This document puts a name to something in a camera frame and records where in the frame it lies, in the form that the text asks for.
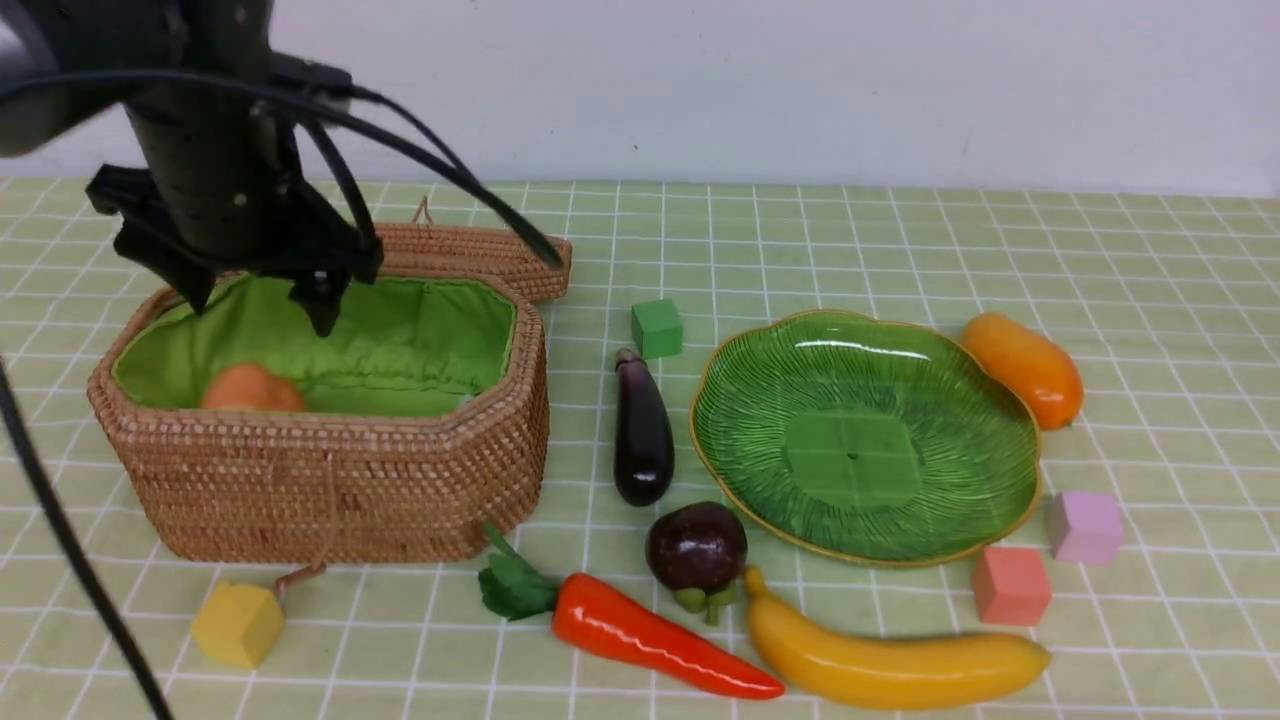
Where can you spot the pink foam cube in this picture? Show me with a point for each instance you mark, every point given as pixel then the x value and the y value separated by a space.
pixel 1085 527

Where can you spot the orange toy mango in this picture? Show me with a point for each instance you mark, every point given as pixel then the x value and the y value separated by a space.
pixel 1042 374

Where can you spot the green glass leaf plate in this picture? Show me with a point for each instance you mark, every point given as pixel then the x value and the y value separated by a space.
pixel 880 443

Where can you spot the red toy chili pepper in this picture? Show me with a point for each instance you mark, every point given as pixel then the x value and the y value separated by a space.
pixel 596 618

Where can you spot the woven wicker basket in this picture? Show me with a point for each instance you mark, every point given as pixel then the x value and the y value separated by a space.
pixel 281 488

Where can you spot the purple toy eggplant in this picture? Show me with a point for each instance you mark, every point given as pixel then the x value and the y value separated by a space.
pixel 644 447

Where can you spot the green fabric basket liner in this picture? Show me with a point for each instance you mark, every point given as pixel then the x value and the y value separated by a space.
pixel 401 347

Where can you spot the yellow foam block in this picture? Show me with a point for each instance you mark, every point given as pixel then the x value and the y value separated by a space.
pixel 239 624

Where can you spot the woven wicker basket lid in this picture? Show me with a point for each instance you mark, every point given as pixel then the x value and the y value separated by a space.
pixel 424 246

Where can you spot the dark purple toy mangosteen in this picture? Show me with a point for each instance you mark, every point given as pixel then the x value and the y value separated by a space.
pixel 698 553

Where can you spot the green checkered tablecloth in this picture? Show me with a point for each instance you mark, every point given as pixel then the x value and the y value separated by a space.
pixel 1167 303

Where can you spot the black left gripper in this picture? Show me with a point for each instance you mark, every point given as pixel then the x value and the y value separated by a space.
pixel 223 190

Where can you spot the yellow toy banana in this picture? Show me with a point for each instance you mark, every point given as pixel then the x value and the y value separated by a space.
pixel 889 674

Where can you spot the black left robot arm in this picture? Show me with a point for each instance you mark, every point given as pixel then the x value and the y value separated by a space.
pixel 66 61

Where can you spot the brown toy potato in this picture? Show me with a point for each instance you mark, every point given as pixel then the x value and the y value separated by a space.
pixel 252 387

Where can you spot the green foam cube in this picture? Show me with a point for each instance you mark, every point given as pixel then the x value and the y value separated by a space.
pixel 657 329

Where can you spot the red foam cube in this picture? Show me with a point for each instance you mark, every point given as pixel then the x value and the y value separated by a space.
pixel 1010 586

